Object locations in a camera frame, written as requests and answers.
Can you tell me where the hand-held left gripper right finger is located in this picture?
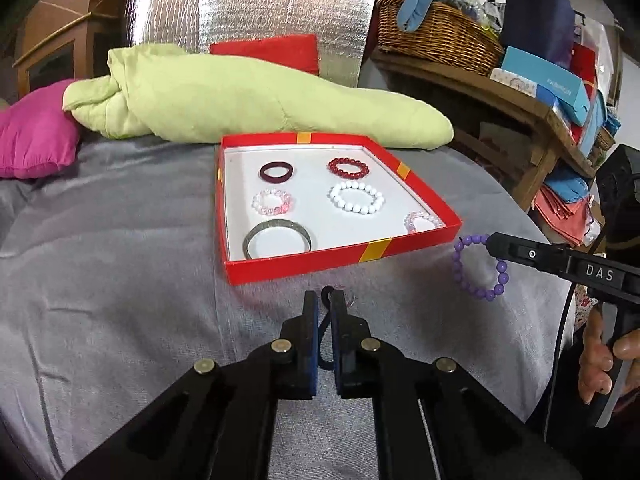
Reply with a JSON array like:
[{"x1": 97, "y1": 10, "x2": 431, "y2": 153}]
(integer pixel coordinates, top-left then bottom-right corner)
[{"x1": 327, "y1": 287, "x2": 583, "y2": 480}]

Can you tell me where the wooden cabinet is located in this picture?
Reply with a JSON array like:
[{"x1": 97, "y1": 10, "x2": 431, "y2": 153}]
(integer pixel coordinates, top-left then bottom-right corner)
[{"x1": 12, "y1": 0, "x2": 136, "y2": 101}]

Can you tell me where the wicker basket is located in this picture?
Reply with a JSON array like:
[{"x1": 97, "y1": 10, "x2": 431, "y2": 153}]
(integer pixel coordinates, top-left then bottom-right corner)
[{"x1": 375, "y1": 0, "x2": 505, "y2": 77}]

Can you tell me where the navy blue bag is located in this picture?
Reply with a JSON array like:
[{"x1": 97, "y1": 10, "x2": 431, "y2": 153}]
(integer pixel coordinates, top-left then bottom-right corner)
[{"x1": 500, "y1": 0, "x2": 576, "y2": 68}]

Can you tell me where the wooden bench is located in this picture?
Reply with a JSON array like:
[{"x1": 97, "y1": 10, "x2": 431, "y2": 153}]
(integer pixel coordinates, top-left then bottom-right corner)
[{"x1": 370, "y1": 50, "x2": 596, "y2": 211}]

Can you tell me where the black cable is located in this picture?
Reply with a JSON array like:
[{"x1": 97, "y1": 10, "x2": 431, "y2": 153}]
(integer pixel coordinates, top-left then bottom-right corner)
[{"x1": 542, "y1": 280, "x2": 581, "y2": 433}]

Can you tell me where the light blue box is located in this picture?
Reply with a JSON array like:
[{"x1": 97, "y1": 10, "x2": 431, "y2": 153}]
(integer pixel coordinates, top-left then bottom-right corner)
[{"x1": 500, "y1": 46, "x2": 591, "y2": 113}]

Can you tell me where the red cushion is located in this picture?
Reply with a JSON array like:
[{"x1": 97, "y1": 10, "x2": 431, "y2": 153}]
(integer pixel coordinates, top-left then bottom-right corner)
[{"x1": 210, "y1": 34, "x2": 321, "y2": 76}]

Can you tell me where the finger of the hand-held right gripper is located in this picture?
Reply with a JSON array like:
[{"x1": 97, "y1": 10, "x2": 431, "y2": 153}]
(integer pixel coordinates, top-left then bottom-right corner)
[{"x1": 485, "y1": 232, "x2": 572, "y2": 277}]

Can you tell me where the white bead bracelet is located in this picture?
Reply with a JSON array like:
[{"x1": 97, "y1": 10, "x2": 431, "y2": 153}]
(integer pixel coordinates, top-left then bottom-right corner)
[{"x1": 327, "y1": 181, "x2": 386, "y2": 215}]

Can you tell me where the small pale pink bracelet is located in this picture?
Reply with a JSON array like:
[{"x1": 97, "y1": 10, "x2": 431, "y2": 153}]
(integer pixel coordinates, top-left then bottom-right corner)
[{"x1": 404, "y1": 211, "x2": 443, "y2": 234}]

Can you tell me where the person's right hand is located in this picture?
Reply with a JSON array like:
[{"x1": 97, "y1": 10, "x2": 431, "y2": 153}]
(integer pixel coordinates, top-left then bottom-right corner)
[{"x1": 577, "y1": 306, "x2": 640, "y2": 404}]

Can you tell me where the blue cloth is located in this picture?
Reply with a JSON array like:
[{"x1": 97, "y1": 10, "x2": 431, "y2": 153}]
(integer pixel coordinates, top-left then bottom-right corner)
[{"x1": 397, "y1": 0, "x2": 451, "y2": 33}]

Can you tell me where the pile of folded cloths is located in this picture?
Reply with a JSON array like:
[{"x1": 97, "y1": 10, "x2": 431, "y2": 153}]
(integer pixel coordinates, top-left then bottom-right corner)
[{"x1": 532, "y1": 165, "x2": 601, "y2": 246}]

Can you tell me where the pink clear bead bracelet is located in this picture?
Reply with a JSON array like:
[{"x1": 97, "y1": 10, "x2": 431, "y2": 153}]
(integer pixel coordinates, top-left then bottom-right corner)
[{"x1": 251, "y1": 188, "x2": 294, "y2": 217}]

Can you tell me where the silver metal bangle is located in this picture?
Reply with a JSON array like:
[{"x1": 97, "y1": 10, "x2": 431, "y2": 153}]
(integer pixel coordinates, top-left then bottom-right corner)
[{"x1": 242, "y1": 218, "x2": 316, "y2": 260}]

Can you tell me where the light green blanket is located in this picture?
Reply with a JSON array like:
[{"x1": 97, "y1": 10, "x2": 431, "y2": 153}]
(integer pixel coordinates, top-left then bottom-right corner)
[{"x1": 62, "y1": 44, "x2": 455, "y2": 150}]

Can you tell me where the dark red bangle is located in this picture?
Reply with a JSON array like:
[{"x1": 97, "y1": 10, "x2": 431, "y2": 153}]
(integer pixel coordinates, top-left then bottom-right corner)
[{"x1": 259, "y1": 160, "x2": 295, "y2": 184}]

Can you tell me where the magenta pillow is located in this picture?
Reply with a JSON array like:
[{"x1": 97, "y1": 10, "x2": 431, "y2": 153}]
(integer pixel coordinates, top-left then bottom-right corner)
[{"x1": 0, "y1": 79, "x2": 83, "y2": 180}]

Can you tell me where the grey blanket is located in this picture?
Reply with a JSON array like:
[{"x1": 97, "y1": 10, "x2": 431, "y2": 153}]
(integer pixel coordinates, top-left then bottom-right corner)
[{"x1": 0, "y1": 132, "x2": 576, "y2": 480}]

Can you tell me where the black hair tie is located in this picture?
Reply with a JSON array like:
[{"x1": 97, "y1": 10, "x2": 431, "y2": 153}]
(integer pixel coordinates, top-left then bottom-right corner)
[{"x1": 316, "y1": 286, "x2": 346, "y2": 372}]

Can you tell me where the red cardboard box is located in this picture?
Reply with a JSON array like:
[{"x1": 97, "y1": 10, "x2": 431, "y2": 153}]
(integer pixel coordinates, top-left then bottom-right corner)
[{"x1": 217, "y1": 131, "x2": 463, "y2": 286}]

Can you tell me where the silver foil sheet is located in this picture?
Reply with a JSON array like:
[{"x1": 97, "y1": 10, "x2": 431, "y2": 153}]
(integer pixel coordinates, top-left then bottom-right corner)
[{"x1": 122, "y1": 0, "x2": 378, "y2": 88}]

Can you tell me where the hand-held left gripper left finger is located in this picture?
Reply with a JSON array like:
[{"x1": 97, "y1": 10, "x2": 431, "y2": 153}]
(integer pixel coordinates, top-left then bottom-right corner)
[{"x1": 62, "y1": 290, "x2": 321, "y2": 480}]

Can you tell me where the purple bead bracelet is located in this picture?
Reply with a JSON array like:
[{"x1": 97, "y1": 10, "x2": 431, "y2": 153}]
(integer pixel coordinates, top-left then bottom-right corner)
[{"x1": 451, "y1": 234, "x2": 510, "y2": 302}]

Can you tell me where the red bead bracelet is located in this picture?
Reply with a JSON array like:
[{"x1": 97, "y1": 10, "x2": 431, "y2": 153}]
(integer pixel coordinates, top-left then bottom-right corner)
[{"x1": 327, "y1": 157, "x2": 371, "y2": 179}]

